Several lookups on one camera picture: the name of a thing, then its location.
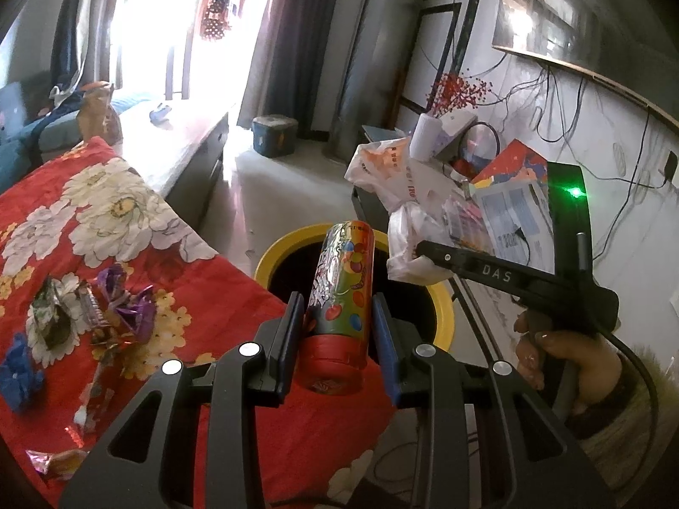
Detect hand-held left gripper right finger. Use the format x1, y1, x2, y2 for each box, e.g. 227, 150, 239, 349
370, 293, 619, 509

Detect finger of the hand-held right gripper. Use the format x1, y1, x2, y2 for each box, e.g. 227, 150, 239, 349
415, 240, 475, 277

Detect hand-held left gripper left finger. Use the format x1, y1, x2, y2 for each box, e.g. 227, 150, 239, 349
58, 291, 309, 509

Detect colourful candy tube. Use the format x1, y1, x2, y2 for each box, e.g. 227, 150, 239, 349
296, 221, 376, 397

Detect yellow-rimmed black bin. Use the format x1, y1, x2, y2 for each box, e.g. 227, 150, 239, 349
253, 224, 457, 372

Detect white orange-print plastic bag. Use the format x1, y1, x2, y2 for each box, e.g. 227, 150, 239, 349
345, 137, 457, 284

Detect purple foil wrapper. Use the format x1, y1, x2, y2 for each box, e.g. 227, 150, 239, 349
109, 286, 160, 345
98, 265, 131, 308

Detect dark green wrapper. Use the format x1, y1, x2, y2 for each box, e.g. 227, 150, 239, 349
29, 276, 80, 351

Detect pink foil wrapper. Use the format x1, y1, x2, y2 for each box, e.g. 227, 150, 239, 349
25, 448, 88, 481

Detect blue wrapper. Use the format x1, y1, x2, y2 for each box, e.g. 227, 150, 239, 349
0, 331, 46, 414

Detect person's right forearm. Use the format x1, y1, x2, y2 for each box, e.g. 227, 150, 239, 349
565, 344, 679, 494

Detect person's right hand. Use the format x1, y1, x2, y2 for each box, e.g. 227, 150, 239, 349
513, 310, 627, 409

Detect pink striped packet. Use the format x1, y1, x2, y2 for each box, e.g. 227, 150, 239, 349
443, 196, 485, 245

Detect white and blue printed box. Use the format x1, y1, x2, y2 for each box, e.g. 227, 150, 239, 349
469, 177, 557, 271

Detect red floral blanket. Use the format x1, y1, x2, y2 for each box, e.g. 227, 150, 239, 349
0, 137, 404, 509

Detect red printed box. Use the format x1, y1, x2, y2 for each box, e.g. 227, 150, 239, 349
469, 139, 550, 192

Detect white paper roll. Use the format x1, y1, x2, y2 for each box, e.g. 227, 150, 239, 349
411, 114, 443, 162

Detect red berry branches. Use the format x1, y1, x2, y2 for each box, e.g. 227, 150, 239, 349
424, 71, 494, 117

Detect blue storage box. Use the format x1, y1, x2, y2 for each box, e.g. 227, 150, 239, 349
251, 115, 299, 159

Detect silver standing air conditioner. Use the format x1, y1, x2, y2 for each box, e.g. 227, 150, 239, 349
323, 0, 420, 162

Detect low coffee table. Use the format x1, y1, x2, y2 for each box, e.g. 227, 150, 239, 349
114, 101, 237, 229

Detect dark purple curtain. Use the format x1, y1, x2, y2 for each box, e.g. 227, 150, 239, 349
236, 0, 345, 131

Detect brown-framed glass door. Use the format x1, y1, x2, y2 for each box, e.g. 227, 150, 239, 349
79, 0, 266, 112

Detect brown paper bag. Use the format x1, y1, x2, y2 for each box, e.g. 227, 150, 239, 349
76, 81, 124, 144

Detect blue heart-print sofa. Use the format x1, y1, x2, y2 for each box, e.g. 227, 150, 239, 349
0, 79, 149, 186

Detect hanging colourful clothes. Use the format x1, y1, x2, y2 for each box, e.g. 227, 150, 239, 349
199, 0, 255, 43

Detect dark blue curtain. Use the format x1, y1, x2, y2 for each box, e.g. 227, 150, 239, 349
50, 0, 99, 91

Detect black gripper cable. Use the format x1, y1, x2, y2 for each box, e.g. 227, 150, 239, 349
605, 326, 661, 494

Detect hanging black wall cables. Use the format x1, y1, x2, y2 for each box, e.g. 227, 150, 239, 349
493, 53, 679, 255

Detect wall-mounted television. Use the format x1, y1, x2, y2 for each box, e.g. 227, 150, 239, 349
491, 0, 679, 133

